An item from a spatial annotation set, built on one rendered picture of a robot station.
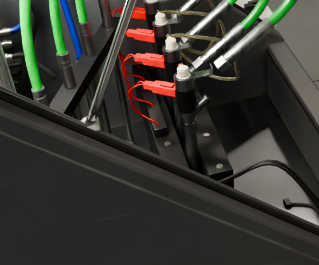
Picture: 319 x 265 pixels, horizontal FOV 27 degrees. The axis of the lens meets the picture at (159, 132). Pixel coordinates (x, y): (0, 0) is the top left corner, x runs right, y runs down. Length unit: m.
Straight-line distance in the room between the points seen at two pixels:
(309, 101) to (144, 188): 0.64
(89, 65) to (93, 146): 0.52
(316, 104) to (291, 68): 0.12
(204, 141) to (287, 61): 0.30
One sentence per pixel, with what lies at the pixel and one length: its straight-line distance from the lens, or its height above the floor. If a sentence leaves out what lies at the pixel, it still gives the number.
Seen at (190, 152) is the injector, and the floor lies 0.99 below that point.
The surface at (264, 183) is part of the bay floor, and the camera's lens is 1.18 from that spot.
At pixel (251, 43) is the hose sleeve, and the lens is 0.92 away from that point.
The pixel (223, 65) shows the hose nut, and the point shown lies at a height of 1.14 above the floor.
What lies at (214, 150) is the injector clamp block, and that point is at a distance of 1.03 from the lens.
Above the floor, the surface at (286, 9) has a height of 1.21.
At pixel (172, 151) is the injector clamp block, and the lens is 1.03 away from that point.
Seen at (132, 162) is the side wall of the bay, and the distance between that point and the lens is 0.55.
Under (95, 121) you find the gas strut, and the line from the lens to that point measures 0.56.
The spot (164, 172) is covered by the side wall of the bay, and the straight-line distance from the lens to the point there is 0.57.
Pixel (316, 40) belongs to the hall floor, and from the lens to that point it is 3.15.
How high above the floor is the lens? 1.65
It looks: 38 degrees down
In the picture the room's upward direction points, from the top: 9 degrees counter-clockwise
